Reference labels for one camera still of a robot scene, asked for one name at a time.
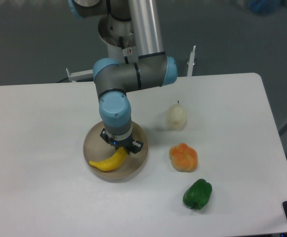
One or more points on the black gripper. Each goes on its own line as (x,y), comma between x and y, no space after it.
(124,140)

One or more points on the yellow banana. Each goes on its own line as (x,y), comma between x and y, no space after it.
(113,162)

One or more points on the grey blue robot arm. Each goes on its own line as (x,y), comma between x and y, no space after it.
(133,27)

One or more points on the beige round plate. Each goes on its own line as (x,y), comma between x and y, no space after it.
(95,149)

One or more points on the white pear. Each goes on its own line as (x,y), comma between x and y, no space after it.
(176,117)

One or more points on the orange bread roll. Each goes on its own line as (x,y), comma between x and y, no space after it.
(183,157)

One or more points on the green bell pepper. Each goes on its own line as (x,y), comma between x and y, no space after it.
(198,195)

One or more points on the blue plastic bag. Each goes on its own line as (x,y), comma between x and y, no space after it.
(263,7)

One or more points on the white metal bracket left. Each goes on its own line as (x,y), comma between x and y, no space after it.
(81,76)

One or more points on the white metal bracket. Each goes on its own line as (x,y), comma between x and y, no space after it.
(81,76)
(191,62)

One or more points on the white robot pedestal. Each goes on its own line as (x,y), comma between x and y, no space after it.
(119,39)

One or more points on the white metal bracket right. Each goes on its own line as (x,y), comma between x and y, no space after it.
(191,62)

